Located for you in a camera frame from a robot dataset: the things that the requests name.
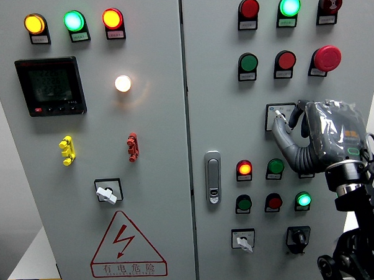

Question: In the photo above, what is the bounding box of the small green lit button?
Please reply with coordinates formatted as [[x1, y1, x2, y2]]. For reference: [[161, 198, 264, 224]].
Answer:
[[293, 191, 313, 212]]

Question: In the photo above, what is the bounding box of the small red lamp glowing orange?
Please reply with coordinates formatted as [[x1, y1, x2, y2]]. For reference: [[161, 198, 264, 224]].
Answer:
[[235, 159, 254, 183]]

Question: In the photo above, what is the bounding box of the black-handle turn switch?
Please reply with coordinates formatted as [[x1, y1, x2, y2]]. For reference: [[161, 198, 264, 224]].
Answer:
[[285, 225, 313, 256]]

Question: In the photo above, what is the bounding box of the white-handle turn switch small plate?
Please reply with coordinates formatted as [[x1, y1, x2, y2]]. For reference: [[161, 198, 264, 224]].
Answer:
[[230, 227, 257, 255]]

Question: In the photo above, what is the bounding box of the small red push button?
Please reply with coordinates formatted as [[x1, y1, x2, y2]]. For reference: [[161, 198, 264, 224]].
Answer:
[[263, 192, 284, 214]]

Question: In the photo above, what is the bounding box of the small green unlit lamp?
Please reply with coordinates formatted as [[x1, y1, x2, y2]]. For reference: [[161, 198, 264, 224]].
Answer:
[[264, 157, 285, 181]]

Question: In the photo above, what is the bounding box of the small green push button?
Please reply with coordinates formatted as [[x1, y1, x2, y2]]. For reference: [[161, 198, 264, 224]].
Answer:
[[234, 194, 253, 215]]

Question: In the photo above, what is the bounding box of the dark red buzzer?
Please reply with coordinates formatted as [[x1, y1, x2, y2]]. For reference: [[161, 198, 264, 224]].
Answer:
[[314, 0, 345, 26]]

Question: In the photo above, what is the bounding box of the small yellow handle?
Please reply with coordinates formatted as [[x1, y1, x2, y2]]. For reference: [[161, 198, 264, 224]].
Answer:
[[58, 135, 77, 167]]

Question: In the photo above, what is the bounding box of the pale grey cabinet door with display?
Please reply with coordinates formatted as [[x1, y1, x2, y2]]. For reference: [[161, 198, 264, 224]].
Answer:
[[0, 0, 197, 280]]

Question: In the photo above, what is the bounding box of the yellow round lamp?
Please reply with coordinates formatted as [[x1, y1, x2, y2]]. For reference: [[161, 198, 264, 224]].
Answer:
[[23, 12, 52, 46]]

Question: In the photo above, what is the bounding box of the red warning triangle sign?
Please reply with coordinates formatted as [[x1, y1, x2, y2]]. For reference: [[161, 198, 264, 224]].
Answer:
[[87, 208, 169, 280]]

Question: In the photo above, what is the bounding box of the red unlit round lamp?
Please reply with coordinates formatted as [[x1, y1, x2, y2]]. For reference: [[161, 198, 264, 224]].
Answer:
[[236, 0, 262, 32]]

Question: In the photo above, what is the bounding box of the large red stop button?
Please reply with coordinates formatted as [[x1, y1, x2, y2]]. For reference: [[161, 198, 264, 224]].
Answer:
[[306, 44, 343, 78]]

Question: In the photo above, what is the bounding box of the pale grey cabinet door with lock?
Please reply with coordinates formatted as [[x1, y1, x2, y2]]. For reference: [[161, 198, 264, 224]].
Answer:
[[180, 0, 374, 280]]

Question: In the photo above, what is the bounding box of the white-handle turn switch large plate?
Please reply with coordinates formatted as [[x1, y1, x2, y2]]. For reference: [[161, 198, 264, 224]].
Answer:
[[263, 102, 298, 133]]

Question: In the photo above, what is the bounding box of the silver door lock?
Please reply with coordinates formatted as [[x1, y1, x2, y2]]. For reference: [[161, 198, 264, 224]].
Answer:
[[203, 150, 224, 206]]

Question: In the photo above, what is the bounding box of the green lit round lamp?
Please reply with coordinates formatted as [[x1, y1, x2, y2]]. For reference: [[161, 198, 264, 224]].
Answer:
[[62, 9, 91, 44], [275, 0, 303, 29]]

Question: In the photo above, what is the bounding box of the black display meter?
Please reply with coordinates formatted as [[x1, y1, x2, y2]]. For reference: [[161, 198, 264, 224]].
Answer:
[[14, 56, 88, 118]]

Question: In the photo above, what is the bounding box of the white glowing lamp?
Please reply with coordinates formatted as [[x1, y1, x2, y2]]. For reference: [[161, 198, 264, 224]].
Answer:
[[114, 74, 133, 94]]

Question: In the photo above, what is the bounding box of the white-handle turn switch black plate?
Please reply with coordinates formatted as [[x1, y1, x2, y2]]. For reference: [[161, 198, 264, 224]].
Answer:
[[93, 178, 125, 206]]

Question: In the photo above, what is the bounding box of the small red handle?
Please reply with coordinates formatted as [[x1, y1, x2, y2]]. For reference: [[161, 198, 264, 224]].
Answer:
[[126, 132, 140, 163]]

